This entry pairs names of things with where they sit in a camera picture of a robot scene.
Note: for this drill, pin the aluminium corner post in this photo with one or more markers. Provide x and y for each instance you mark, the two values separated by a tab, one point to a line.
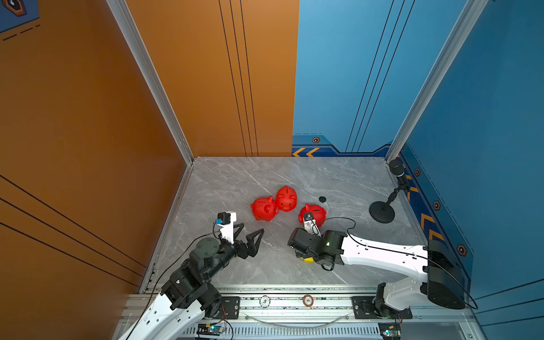
132	36
468	17

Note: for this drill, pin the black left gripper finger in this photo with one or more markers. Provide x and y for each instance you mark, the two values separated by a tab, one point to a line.
237	229
253	241

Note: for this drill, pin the red piggy bank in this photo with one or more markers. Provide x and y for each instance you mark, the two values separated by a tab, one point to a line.
265	209
286	199
319	213

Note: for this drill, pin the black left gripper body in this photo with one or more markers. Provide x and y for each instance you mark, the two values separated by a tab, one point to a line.
226	253

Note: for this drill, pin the green circuit board left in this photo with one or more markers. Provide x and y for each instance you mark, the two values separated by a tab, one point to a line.
209	330

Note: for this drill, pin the aluminium corner post left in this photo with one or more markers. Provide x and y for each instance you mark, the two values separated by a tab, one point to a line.
132	36

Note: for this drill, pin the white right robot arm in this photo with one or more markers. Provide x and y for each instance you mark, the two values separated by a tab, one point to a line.
430	275

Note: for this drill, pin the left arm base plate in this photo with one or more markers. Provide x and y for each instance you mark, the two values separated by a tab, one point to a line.
227	307

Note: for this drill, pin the green circuit board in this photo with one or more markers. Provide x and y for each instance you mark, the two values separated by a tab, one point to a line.
209	330
390	331

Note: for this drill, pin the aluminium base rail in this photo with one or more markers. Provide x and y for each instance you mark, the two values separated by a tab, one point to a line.
314	312

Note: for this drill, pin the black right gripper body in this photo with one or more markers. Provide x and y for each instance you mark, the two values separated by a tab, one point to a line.
315	258

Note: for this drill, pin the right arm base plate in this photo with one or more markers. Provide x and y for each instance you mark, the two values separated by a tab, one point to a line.
367	307

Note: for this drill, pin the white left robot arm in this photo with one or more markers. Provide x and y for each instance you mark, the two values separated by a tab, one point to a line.
188	296

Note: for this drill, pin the aluminium corner post right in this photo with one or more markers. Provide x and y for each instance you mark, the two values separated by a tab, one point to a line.
468	17

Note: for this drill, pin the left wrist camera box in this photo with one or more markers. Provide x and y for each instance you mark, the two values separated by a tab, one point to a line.
225	221

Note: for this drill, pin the green circuit board right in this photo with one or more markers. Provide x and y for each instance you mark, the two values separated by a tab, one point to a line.
390	331

